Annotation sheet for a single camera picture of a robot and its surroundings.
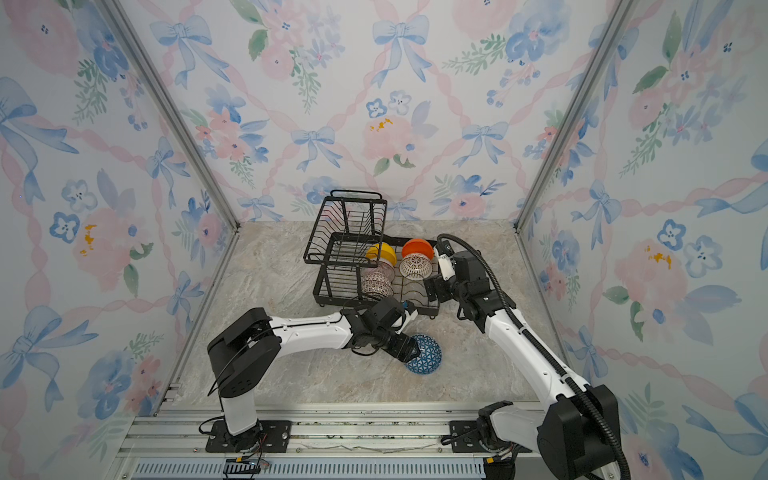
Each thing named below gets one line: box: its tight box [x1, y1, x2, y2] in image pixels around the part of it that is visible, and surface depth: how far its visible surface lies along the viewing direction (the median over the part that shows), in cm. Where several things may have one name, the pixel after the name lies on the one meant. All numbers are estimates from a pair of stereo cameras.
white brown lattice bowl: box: [399, 253, 433, 281], surface depth 105 cm
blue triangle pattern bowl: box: [405, 335, 442, 375], surface depth 87 cm
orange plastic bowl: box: [402, 238, 435, 260], surface depth 105 cm
